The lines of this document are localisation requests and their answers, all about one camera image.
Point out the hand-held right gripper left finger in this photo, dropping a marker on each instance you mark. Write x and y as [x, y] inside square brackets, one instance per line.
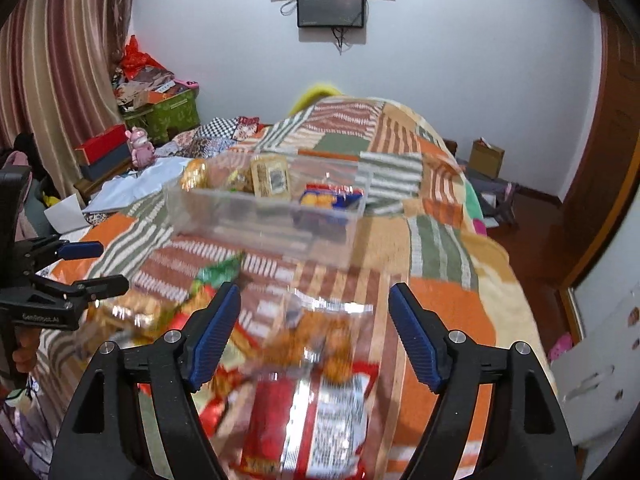
[214, 341]

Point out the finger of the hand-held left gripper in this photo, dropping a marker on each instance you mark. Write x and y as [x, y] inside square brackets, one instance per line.
[82, 249]
[102, 287]

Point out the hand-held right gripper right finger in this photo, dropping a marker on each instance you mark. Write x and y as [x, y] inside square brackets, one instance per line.
[416, 342]

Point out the clear red-label snack packet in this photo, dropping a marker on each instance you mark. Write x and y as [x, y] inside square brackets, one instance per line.
[310, 410]

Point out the clear plastic container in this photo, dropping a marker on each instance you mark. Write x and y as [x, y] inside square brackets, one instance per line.
[260, 222]

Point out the person's left hand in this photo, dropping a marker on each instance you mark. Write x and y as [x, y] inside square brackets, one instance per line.
[24, 355]

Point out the white paper sheet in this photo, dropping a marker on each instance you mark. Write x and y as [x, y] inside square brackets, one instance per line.
[65, 215]

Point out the golden-brown snack packet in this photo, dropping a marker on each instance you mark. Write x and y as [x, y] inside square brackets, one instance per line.
[135, 315]

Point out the patchwork blanket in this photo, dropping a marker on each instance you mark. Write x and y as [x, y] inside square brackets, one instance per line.
[450, 310]

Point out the green and red snack packet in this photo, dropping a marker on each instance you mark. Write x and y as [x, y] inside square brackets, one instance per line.
[215, 275]

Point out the light blue cloth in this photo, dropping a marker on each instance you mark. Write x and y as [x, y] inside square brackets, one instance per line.
[140, 185]

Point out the grey box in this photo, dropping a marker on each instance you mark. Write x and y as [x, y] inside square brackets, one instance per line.
[107, 162]

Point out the red shoe box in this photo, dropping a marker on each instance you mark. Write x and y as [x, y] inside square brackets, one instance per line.
[102, 145]

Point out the pink toy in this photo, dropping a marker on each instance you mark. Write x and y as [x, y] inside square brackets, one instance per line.
[140, 150]

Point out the golden snack packet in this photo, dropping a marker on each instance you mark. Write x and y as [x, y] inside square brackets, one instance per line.
[194, 175]

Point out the pink slipper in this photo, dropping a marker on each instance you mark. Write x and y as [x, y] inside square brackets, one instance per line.
[560, 347]

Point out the floral cloth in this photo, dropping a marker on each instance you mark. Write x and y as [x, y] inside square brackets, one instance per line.
[200, 145]

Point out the striped brown curtain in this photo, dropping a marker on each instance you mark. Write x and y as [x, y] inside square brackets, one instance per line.
[60, 60]

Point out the green storage box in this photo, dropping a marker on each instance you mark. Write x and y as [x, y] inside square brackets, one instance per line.
[170, 115]

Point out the yellow-green snack packet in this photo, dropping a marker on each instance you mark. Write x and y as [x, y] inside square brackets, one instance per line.
[239, 180]

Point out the dark bag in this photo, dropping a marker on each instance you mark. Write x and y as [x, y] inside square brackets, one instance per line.
[500, 200]

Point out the blue and red snack packet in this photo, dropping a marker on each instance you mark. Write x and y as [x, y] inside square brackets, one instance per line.
[327, 199]

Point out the beige snack packet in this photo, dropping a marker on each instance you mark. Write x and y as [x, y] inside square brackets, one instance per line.
[270, 175]

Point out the checkered cloth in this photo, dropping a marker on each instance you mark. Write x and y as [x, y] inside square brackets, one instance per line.
[222, 127]

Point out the white cabinet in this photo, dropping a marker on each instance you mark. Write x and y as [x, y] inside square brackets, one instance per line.
[605, 350]

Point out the red plastic bag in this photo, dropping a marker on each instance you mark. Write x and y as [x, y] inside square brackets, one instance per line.
[137, 60]

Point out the cardboard box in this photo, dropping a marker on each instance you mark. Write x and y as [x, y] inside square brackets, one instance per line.
[486, 160]

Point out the yellow pillow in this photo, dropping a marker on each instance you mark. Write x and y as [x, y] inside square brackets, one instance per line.
[312, 97]

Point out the wooden door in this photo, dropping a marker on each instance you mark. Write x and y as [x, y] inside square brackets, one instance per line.
[605, 160]

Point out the black wall-mounted box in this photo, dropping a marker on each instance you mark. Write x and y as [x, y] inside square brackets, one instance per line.
[330, 7]

